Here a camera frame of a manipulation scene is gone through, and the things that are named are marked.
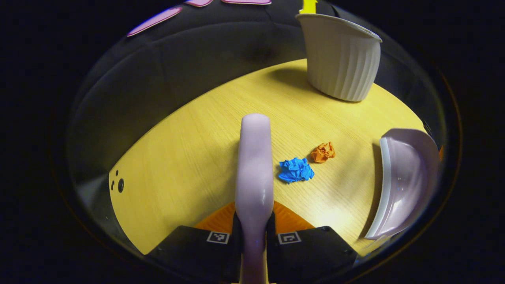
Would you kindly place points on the orange paper trash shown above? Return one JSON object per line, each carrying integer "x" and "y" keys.
{"x": 322, "y": 153}

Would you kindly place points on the lilac dustpan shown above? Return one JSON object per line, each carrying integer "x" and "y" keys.
{"x": 406, "y": 181}

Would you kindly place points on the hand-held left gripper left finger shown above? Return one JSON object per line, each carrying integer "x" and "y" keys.
{"x": 197, "y": 252}

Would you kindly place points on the blue paper trash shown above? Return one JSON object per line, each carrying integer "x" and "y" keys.
{"x": 295, "y": 170}

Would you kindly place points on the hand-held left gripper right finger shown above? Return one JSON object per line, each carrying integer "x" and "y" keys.
{"x": 307, "y": 256}

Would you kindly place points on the yellow wooden desktop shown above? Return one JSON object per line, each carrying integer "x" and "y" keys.
{"x": 189, "y": 157}

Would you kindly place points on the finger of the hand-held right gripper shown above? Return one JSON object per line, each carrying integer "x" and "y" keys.
{"x": 441, "y": 153}

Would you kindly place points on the white ribbed garbage bin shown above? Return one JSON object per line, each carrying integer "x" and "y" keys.
{"x": 339, "y": 63}

